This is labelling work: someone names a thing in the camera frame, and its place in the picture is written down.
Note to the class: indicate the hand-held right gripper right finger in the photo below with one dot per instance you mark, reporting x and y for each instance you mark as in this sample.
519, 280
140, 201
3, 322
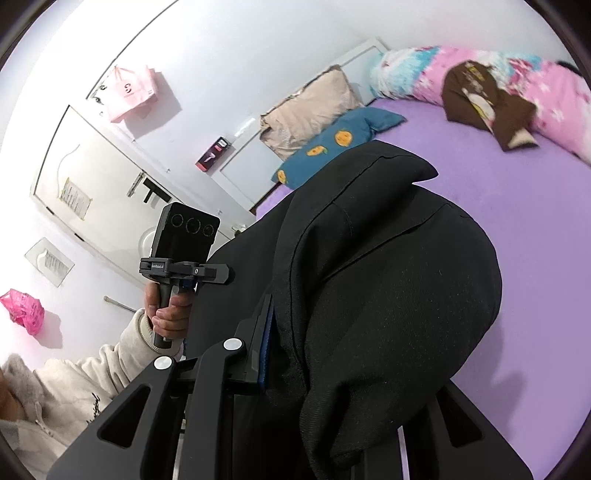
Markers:
494, 457

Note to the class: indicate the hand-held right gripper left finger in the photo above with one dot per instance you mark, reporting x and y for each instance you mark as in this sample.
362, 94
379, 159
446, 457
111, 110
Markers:
264, 355

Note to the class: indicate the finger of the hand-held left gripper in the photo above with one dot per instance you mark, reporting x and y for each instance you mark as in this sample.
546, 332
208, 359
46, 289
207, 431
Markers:
157, 267
214, 272

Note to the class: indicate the black jacket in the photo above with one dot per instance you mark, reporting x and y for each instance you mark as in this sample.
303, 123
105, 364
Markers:
369, 286

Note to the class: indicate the person's left hand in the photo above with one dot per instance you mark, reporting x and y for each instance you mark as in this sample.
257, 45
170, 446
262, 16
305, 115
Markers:
168, 321

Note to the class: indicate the red black box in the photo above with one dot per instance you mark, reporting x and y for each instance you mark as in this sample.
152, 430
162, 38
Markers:
211, 154

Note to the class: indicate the paper sticker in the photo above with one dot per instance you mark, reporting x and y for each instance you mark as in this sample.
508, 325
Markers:
76, 196

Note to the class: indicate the white door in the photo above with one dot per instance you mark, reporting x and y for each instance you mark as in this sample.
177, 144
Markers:
106, 157

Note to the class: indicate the pink plastic bag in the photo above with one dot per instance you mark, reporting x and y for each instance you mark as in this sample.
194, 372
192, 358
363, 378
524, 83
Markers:
25, 311

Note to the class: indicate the pink paper bag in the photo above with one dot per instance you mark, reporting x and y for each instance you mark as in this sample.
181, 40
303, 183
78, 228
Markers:
131, 92

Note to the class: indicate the beige pillow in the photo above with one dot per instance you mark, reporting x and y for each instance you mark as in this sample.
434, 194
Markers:
309, 110

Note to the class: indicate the blue pillow with orange prints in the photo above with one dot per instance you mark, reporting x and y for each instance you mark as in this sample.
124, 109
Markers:
341, 138

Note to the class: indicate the person's torso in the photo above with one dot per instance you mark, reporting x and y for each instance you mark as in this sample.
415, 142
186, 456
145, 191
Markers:
51, 415

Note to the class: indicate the purple bed blanket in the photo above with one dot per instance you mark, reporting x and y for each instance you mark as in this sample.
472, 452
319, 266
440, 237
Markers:
531, 207

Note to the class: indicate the brown printed garment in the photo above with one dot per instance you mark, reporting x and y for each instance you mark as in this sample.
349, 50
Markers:
480, 101

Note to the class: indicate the floral pink blue quilt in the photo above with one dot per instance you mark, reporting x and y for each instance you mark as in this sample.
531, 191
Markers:
554, 97

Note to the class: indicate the black garment on quilt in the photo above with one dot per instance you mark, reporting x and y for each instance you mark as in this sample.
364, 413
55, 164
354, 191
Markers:
567, 67

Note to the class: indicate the clear wall pocket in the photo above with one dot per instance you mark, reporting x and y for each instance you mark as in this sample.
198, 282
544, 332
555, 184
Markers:
51, 261

